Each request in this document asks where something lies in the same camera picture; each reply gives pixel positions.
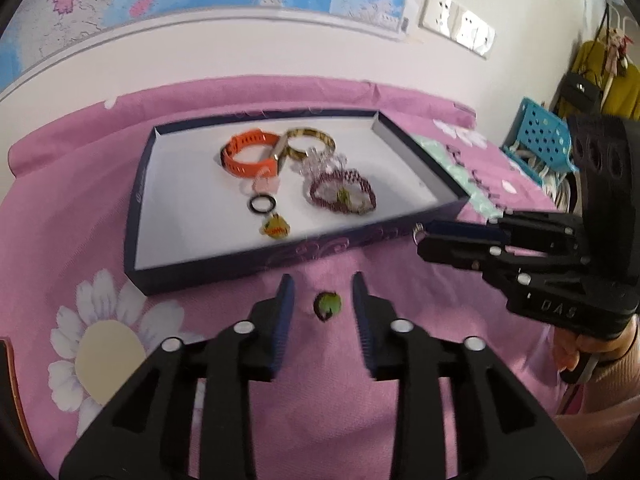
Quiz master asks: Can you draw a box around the yellow garment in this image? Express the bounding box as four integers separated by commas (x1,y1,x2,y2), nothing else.
570,37,640,121

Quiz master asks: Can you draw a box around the dark device with orange edge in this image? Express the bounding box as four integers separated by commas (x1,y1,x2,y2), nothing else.
0,337,33,461

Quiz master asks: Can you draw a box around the tortoiseshell bangle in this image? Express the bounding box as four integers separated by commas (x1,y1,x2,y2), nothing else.
285,127,337,161

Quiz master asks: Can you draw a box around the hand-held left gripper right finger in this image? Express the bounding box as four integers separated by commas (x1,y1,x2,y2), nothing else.
351,271,587,480

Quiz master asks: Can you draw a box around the black bag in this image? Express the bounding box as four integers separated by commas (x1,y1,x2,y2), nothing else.
552,71,603,116

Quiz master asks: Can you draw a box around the white wall socket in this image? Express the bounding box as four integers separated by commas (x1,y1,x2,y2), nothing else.
419,0,463,36
454,7,497,57

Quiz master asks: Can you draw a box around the blue plastic basket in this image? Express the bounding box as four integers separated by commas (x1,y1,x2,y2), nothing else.
502,96,581,186

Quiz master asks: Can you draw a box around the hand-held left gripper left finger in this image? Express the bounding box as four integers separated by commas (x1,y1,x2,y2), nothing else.
59,274,296,480

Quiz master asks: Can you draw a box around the person's right forearm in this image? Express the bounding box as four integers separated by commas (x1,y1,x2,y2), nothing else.
555,352,640,473

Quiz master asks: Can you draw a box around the clear crystal bead bracelet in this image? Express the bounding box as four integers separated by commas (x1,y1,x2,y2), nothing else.
300,147,348,178

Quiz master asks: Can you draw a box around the navy box tray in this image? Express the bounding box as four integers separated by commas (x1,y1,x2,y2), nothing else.
123,108,472,296

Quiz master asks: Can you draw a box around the yellow fish pendant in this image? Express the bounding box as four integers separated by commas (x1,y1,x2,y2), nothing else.
258,213,291,239

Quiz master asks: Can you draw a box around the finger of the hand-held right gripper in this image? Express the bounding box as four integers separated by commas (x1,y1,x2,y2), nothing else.
416,236,592,287
425,209,592,252

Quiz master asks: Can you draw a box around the pink printed blanket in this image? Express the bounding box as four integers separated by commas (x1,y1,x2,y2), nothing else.
0,74,591,480

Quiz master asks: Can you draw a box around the person's right hand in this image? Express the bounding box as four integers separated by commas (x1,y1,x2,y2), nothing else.
550,317,640,386

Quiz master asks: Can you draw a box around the dark red beaded bracelet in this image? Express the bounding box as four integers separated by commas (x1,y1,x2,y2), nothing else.
308,169,377,215

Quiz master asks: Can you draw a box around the green bead ring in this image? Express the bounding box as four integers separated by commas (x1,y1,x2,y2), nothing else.
312,292,343,322

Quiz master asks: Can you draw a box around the orange smart band watch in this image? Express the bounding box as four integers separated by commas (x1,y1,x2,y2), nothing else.
220,131,291,179

